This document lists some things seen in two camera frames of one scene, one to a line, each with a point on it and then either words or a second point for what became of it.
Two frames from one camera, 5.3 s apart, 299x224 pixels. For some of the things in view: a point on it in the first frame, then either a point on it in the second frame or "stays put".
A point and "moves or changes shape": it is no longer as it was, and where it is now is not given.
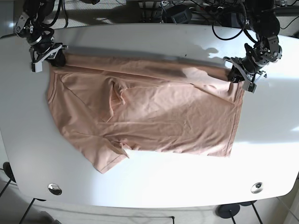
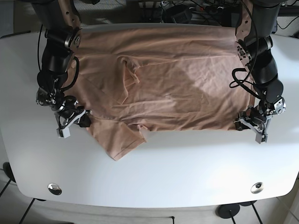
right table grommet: (257, 187) stays put
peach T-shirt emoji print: (108, 106) moves or changes shape
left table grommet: (54, 188) stays put
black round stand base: (228, 211) stays put
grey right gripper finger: (59, 60) to (85, 121)
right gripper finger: (235, 75) to (240, 126)
